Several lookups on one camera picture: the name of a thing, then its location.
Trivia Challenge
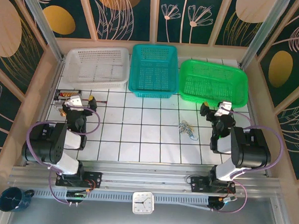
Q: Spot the grey slotted cable duct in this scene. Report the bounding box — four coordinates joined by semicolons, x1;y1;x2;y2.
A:
32;185;211;208

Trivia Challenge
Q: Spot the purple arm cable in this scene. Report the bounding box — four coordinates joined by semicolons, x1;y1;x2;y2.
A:
23;104;101;206
210;109;286;217

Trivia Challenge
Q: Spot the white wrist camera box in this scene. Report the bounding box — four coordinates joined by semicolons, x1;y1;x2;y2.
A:
214;100;233;118
64;94;86;111

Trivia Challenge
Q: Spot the teal perforated plastic basket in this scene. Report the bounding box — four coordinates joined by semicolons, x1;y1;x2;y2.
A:
127;43;181;100

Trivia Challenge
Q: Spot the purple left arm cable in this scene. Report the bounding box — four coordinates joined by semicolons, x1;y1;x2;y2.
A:
23;104;101;206

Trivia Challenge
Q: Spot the black board with yellow connectors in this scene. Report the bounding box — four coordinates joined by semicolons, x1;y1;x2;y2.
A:
54;89;83;103

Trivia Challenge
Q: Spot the dark blue mug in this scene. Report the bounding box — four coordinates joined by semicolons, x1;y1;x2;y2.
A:
0;185;35;214

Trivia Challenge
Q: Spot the aluminium front rail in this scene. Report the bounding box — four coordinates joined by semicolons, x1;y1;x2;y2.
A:
8;159;281;202

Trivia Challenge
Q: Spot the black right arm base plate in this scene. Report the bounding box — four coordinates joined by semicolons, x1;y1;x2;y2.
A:
190;175;237;196

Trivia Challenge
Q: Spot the white perforated plastic basket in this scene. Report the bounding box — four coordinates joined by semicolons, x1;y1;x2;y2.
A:
62;44;131;92

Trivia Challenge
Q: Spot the thin blue cable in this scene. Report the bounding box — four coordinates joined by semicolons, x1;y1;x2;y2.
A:
177;121;200;141

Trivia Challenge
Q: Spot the aluminium frame post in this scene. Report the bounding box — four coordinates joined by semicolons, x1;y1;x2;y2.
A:
10;0;69;62
240;0;290;70

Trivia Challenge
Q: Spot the white plastic block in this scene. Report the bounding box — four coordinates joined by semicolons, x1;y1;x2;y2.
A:
54;100;67;111

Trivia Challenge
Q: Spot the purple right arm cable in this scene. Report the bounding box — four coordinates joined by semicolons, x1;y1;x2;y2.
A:
210;109;286;217

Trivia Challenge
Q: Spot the green perforated plastic basket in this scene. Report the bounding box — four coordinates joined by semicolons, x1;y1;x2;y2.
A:
177;58;251;108

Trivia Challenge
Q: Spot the grey metal shelf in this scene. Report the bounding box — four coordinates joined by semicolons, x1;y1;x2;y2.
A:
0;181;294;224

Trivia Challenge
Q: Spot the small black controller board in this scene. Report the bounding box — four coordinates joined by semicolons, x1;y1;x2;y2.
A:
65;191;89;199
209;196;236;207

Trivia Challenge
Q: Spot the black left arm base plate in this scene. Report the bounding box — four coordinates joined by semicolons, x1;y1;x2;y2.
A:
55;169;103;190

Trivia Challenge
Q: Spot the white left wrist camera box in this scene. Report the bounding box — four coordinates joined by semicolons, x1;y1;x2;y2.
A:
64;94;86;111

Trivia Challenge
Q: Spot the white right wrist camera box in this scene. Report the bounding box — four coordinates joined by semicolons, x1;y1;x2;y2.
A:
214;100;233;118

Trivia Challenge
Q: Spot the white square analog clock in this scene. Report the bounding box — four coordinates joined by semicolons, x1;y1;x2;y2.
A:
132;191;156;216

